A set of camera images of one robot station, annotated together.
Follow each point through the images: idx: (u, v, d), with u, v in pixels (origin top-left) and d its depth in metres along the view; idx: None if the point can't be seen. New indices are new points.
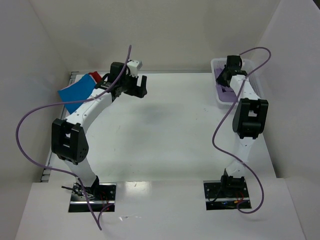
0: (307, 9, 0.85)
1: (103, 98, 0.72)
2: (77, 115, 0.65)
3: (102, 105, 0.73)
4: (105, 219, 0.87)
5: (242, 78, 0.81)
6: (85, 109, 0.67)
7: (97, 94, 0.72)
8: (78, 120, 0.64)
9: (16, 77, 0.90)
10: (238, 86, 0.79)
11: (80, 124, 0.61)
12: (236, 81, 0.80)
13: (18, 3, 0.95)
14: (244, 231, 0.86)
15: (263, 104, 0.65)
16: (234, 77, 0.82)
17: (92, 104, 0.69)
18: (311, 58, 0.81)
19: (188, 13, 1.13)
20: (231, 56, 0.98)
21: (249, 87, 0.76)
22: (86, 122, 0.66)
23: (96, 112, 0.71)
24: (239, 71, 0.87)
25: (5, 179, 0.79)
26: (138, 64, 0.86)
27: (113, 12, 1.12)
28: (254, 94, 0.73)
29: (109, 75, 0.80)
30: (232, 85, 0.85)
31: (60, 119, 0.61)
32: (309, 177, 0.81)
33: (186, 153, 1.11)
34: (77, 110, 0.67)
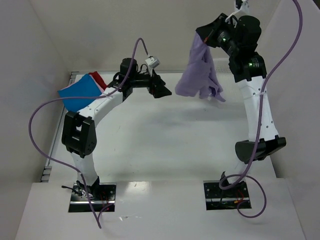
0: (307, 9, 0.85)
1: (115, 97, 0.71)
2: (89, 109, 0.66)
3: (112, 103, 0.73)
4: (105, 219, 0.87)
5: (259, 89, 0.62)
6: (97, 104, 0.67)
7: (109, 92, 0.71)
8: (90, 114, 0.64)
9: (17, 77, 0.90)
10: (253, 102, 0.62)
11: (91, 118, 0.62)
12: (251, 95, 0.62)
13: (18, 3, 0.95)
14: (245, 231, 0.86)
15: (281, 143, 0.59)
16: (248, 86, 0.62)
17: (104, 100, 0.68)
18: (310, 58, 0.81)
19: (188, 13, 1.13)
20: (248, 26, 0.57)
21: (266, 112, 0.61)
22: (97, 118, 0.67)
23: (106, 109, 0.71)
24: (255, 65, 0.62)
25: (6, 178, 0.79)
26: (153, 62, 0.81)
27: (113, 11, 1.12)
28: (272, 125, 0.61)
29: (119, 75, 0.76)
30: (241, 90, 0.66)
31: (73, 112, 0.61)
32: (309, 177, 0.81)
33: (186, 153, 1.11)
34: (89, 104, 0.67)
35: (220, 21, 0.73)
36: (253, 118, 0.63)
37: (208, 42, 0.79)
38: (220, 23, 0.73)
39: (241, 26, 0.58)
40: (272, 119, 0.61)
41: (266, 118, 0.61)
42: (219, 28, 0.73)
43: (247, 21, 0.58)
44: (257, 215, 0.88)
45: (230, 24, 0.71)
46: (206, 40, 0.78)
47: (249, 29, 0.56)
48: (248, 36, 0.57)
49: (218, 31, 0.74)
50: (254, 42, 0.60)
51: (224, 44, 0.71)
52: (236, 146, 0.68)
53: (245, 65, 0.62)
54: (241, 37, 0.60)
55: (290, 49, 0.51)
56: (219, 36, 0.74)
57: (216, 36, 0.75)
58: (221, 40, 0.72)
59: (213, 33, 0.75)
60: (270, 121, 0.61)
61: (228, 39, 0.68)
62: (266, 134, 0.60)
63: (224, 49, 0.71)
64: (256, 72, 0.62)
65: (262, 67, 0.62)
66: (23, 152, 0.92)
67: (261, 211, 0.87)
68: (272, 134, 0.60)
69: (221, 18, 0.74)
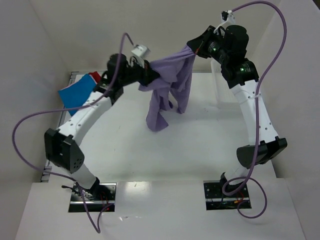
0: (307, 9, 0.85)
1: (100, 104, 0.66)
2: (71, 124, 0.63)
3: (99, 112, 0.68)
4: (105, 219, 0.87)
5: (253, 92, 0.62)
6: (79, 118, 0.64)
7: (95, 98, 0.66)
8: (70, 131, 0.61)
9: (17, 77, 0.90)
10: (248, 105, 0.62)
11: (71, 137, 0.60)
12: (246, 98, 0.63)
13: (18, 4, 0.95)
14: (244, 231, 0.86)
15: (282, 144, 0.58)
16: (242, 89, 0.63)
17: (88, 111, 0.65)
18: (310, 58, 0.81)
19: (188, 13, 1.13)
20: (234, 33, 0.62)
21: (263, 114, 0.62)
22: (81, 132, 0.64)
23: (92, 121, 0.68)
24: (246, 70, 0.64)
25: (6, 179, 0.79)
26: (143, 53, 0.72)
27: (113, 12, 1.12)
28: (270, 127, 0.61)
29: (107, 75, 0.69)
30: (236, 95, 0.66)
31: (53, 130, 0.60)
32: (310, 177, 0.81)
33: (185, 153, 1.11)
34: (72, 118, 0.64)
35: (208, 32, 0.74)
36: (250, 121, 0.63)
37: (200, 53, 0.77)
38: (209, 34, 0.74)
39: (229, 34, 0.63)
40: (269, 120, 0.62)
41: (264, 120, 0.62)
42: (208, 38, 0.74)
43: (234, 29, 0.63)
44: (258, 216, 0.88)
45: (218, 35, 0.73)
46: (197, 51, 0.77)
47: (237, 37, 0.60)
48: (237, 44, 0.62)
49: (207, 42, 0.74)
50: (243, 48, 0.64)
51: (214, 54, 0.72)
52: (237, 153, 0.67)
53: (237, 71, 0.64)
54: (230, 44, 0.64)
55: (278, 53, 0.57)
56: (209, 47, 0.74)
57: (206, 47, 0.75)
58: (211, 50, 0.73)
59: (203, 44, 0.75)
60: (268, 122, 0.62)
61: (218, 48, 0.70)
62: (266, 136, 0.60)
63: (215, 58, 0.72)
64: (248, 77, 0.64)
65: (254, 72, 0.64)
66: (23, 152, 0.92)
67: (261, 212, 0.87)
68: (272, 135, 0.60)
69: (210, 30, 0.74)
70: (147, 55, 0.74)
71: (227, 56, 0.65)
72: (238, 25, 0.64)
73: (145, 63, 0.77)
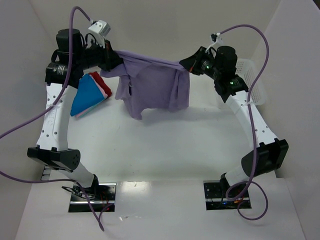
0: (308, 9, 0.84)
1: (64, 98, 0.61)
2: (47, 136, 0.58)
3: (67, 105, 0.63)
4: (105, 219, 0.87)
5: (245, 100, 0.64)
6: (52, 126, 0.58)
7: (56, 94, 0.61)
8: (51, 143, 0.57)
9: (16, 78, 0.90)
10: (243, 113, 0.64)
11: (56, 149, 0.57)
12: (239, 106, 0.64)
13: (17, 4, 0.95)
14: (245, 231, 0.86)
15: (283, 146, 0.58)
16: (233, 99, 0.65)
17: (56, 112, 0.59)
18: (312, 58, 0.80)
19: (188, 14, 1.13)
20: (224, 52, 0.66)
21: (258, 119, 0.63)
22: (62, 136, 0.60)
23: (66, 117, 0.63)
24: (237, 85, 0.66)
25: (6, 179, 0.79)
26: (103, 29, 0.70)
27: (112, 12, 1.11)
28: (268, 130, 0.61)
29: (59, 53, 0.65)
30: (231, 106, 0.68)
31: (33, 150, 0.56)
32: (310, 178, 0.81)
33: (185, 153, 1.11)
34: (43, 127, 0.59)
35: (200, 53, 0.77)
36: (246, 128, 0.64)
37: (193, 71, 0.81)
38: (201, 54, 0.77)
39: (220, 54, 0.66)
40: (265, 124, 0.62)
41: (260, 124, 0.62)
42: (201, 58, 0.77)
43: (225, 49, 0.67)
44: (260, 217, 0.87)
45: (210, 55, 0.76)
46: (191, 70, 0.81)
47: (227, 56, 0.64)
48: (228, 63, 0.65)
49: (200, 62, 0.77)
50: (234, 66, 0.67)
51: (208, 71, 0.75)
52: (243, 163, 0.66)
53: (228, 86, 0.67)
54: (220, 63, 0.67)
55: (262, 69, 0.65)
56: (202, 65, 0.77)
57: (199, 66, 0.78)
58: (205, 68, 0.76)
59: (196, 64, 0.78)
60: (265, 126, 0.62)
61: (211, 66, 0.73)
62: (265, 138, 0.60)
63: (209, 75, 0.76)
64: (239, 90, 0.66)
65: (244, 86, 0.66)
66: (23, 153, 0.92)
67: (263, 213, 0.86)
68: (271, 138, 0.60)
69: (202, 50, 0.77)
70: (106, 32, 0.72)
71: (219, 72, 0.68)
72: (229, 46, 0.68)
73: (106, 42, 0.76)
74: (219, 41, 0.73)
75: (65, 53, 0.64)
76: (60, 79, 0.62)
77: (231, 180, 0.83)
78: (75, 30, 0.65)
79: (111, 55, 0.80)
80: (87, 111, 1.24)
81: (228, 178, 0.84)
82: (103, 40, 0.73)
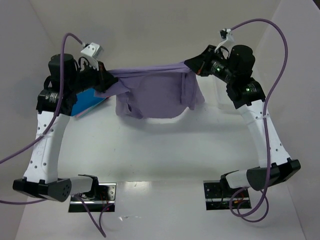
0: (309, 9, 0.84)
1: (55, 127, 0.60)
2: (35, 168, 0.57)
3: (59, 133, 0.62)
4: (105, 219, 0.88)
5: (260, 112, 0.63)
6: (41, 157, 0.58)
7: (46, 123, 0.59)
8: (40, 175, 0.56)
9: (15, 79, 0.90)
10: (257, 126, 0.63)
11: (44, 182, 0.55)
12: (253, 118, 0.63)
13: (17, 5, 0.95)
14: (244, 231, 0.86)
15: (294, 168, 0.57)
16: (249, 110, 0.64)
17: (46, 142, 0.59)
18: (312, 59, 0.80)
19: (188, 14, 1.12)
20: (239, 51, 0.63)
21: (273, 134, 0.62)
22: (51, 167, 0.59)
23: (57, 145, 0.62)
24: (252, 91, 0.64)
25: (6, 180, 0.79)
26: (95, 52, 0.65)
27: (112, 12, 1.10)
28: (281, 148, 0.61)
29: (52, 80, 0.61)
30: (244, 117, 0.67)
31: (18, 182, 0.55)
32: (311, 178, 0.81)
33: (185, 152, 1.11)
34: (32, 158, 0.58)
35: (209, 52, 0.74)
36: (259, 143, 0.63)
37: (202, 74, 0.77)
38: (210, 54, 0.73)
39: (235, 55, 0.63)
40: (279, 141, 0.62)
41: (274, 141, 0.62)
42: (210, 58, 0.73)
43: (240, 49, 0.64)
44: (260, 218, 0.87)
45: (219, 54, 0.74)
46: (199, 71, 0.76)
47: (243, 58, 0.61)
48: (244, 65, 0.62)
49: (210, 62, 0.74)
50: (249, 69, 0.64)
51: (219, 73, 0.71)
52: (248, 175, 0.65)
53: (243, 92, 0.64)
54: (235, 65, 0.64)
55: (279, 78, 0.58)
56: (212, 66, 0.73)
57: (208, 67, 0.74)
58: (215, 70, 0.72)
59: (205, 64, 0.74)
60: (278, 143, 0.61)
61: (223, 68, 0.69)
62: (278, 158, 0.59)
63: (220, 78, 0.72)
64: (255, 97, 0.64)
65: (260, 93, 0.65)
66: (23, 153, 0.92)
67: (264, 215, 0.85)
68: (284, 157, 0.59)
69: (211, 49, 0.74)
70: (100, 54, 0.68)
71: (234, 76, 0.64)
72: (244, 45, 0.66)
73: (100, 64, 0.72)
74: (229, 39, 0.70)
75: (58, 80, 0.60)
76: (52, 108, 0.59)
77: (231, 181, 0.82)
78: (68, 55, 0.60)
79: (106, 76, 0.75)
80: (86, 111, 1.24)
81: (229, 179, 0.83)
82: (96, 63, 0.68)
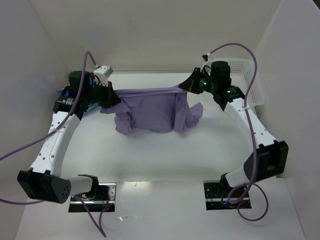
0: (308, 9, 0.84)
1: (68, 125, 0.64)
2: (43, 159, 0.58)
3: (69, 132, 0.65)
4: (105, 219, 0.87)
5: (242, 106, 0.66)
6: (50, 149, 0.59)
7: (60, 121, 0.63)
8: (46, 166, 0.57)
9: (16, 78, 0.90)
10: (241, 118, 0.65)
11: (49, 172, 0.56)
12: (236, 112, 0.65)
13: (17, 4, 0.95)
14: (244, 231, 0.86)
15: (283, 149, 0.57)
16: (231, 105, 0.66)
17: (57, 136, 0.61)
18: (312, 58, 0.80)
19: (188, 14, 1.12)
20: (217, 63, 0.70)
21: (257, 123, 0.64)
22: (58, 162, 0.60)
23: (66, 143, 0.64)
24: (234, 93, 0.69)
25: (6, 180, 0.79)
26: (107, 70, 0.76)
27: (112, 12, 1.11)
28: (266, 133, 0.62)
29: (70, 90, 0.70)
30: (228, 113, 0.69)
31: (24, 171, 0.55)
32: (310, 178, 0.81)
33: (185, 153, 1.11)
34: (41, 151, 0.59)
35: (195, 73, 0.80)
36: (245, 133, 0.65)
37: (193, 91, 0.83)
38: (196, 75, 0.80)
39: (213, 66, 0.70)
40: (263, 127, 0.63)
41: (259, 127, 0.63)
42: (197, 78, 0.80)
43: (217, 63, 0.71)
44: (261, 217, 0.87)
45: (204, 73, 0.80)
46: (190, 89, 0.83)
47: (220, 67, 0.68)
48: (222, 73, 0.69)
49: (197, 80, 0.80)
50: (228, 77, 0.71)
51: (206, 87, 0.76)
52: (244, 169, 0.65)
53: (225, 94, 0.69)
54: (215, 75, 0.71)
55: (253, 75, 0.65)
56: (199, 83, 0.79)
57: (197, 85, 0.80)
58: (203, 85, 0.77)
59: (194, 83, 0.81)
60: (263, 129, 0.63)
61: (209, 82, 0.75)
62: (265, 140, 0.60)
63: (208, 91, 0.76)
64: (237, 97, 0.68)
65: (240, 93, 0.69)
66: (23, 153, 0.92)
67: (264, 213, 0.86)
68: (270, 139, 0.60)
69: (196, 70, 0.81)
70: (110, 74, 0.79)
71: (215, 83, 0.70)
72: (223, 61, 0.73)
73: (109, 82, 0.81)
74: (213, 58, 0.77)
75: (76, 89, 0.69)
76: (68, 110, 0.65)
77: (231, 180, 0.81)
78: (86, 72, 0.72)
79: (112, 94, 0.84)
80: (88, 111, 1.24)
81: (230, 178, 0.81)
82: (107, 82, 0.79)
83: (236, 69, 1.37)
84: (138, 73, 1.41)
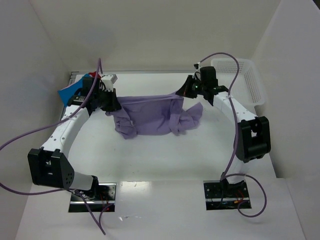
0: (309, 9, 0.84)
1: (79, 115, 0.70)
2: (54, 140, 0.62)
3: (78, 123, 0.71)
4: (105, 219, 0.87)
5: (226, 96, 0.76)
6: (61, 132, 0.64)
7: (72, 111, 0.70)
8: (56, 146, 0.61)
9: (16, 78, 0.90)
10: (225, 105, 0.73)
11: (59, 150, 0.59)
12: (222, 101, 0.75)
13: (17, 4, 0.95)
14: (244, 231, 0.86)
15: (263, 122, 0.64)
16: (217, 96, 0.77)
17: (69, 123, 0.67)
18: (312, 58, 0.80)
19: (188, 13, 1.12)
20: (205, 67, 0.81)
21: (239, 105, 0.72)
22: (66, 145, 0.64)
23: (74, 131, 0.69)
24: (218, 88, 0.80)
25: (6, 179, 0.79)
26: (112, 77, 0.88)
27: (112, 12, 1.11)
28: (248, 112, 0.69)
29: (82, 90, 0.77)
30: (216, 105, 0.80)
31: (36, 149, 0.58)
32: (310, 178, 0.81)
33: (185, 153, 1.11)
34: (52, 134, 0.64)
35: (188, 79, 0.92)
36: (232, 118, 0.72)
37: (187, 95, 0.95)
38: (189, 80, 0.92)
39: (202, 69, 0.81)
40: (245, 109, 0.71)
41: (241, 109, 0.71)
42: (190, 84, 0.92)
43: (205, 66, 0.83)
44: (258, 214, 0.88)
45: (196, 78, 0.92)
46: (184, 94, 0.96)
47: (206, 69, 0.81)
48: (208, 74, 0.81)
49: (190, 86, 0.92)
50: (214, 77, 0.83)
51: (197, 90, 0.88)
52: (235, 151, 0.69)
53: (212, 90, 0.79)
54: (203, 77, 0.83)
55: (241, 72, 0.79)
56: (192, 88, 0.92)
57: (190, 89, 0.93)
58: (195, 89, 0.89)
59: (188, 88, 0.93)
60: (245, 110, 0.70)
61: (199, 85, 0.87)
62: (247, 117, 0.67)
63: (199, 93, 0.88)
64: (222, 91, 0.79)
65: (224, 88, 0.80)
66: (23, 153, 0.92)
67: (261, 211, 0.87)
68: (251, 116, 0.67)
69: (189, 76, 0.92)
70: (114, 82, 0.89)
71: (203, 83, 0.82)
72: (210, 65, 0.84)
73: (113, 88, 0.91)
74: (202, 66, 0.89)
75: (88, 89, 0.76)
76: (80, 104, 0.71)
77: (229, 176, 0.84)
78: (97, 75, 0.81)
79: (115, 99, 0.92)
80: None
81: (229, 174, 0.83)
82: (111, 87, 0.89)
83: (236, 69, 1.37)
84: (138, 73, 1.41)
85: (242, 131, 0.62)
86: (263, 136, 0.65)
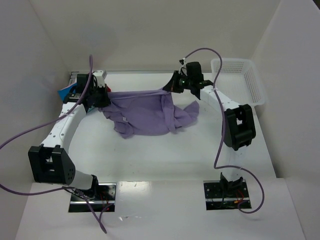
0: (309, 9, 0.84)
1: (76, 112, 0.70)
2: (53, 136, 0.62)
3: (75, 120, 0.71)
4: (105, 219, 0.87)
5: (212, 88, 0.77)
6: (60, 129, 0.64)
7: (69, 108, 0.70)
8: (56, 142, 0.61)
9: (16, 78, 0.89)
10: (211, 97, 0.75)
11: (59, 146, 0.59)
12: (207, 93, 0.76)
13: (17, 4, 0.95)
14: (244, 231, 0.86)
15: (247, 109, 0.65)
16: (203, 90, 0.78)
17: (67, 120, 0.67)
18: (312, 58, 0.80)
19: (188, 13, 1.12)
20: (190, 62, 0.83)
21: (224, 96, 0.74)
22: (66, 141, 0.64)
23: (73, 128, 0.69)
24: (204, 82, 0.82)
25: (6, 179, 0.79)
26: (103, 73, 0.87)
27: (112, 11, 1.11)
28: (232, 101, 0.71)
29: (77, 87, 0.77)
30: (203, 99, 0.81)
31: (36, 146, 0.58)
32: (310, 178, 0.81)
33: (184, 153, 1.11)
34: (51, 130, 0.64)
35: (175, 74, 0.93)
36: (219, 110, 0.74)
37: (174, 90, 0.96)
38: (176, 75, 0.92)
39: (187, 65, 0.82)
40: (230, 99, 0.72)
41: (225, 99, 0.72)
42: (176, 78, 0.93)
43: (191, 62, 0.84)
44: (256, 210, 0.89)
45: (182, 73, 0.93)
46: (172, 89, 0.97)
47: (191, 64, 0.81)
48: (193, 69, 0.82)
49: (177, 81, 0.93)
50: (200, 72, 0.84)
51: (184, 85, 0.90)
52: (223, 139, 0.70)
53: (199, 86, 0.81)
54: (189, 72, 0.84)
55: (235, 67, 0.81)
56: (179, 83, 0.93)
57: (177, 84, 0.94)
58: (182, 84, 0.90)
59: (175, 84, 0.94)
60: (229, 99, 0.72)
61: (186, 79, 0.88)
62: (231, 106, 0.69)
63: (186, 88, 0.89)
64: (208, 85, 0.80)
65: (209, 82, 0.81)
66: (23, 153, 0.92)
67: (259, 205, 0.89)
68: (235, 105, 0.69)
69: (175, 71, 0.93)
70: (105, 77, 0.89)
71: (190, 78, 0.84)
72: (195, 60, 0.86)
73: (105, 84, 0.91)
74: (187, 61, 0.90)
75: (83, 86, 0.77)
76: (76, 101, 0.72)
77: (229, 176, 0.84)
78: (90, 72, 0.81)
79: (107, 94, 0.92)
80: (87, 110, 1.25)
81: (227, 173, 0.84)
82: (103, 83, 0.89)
83: (235, 69, 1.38)
84: (138, 73, 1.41)
85: (228, 119, 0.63)
86: (248, 122, 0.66)
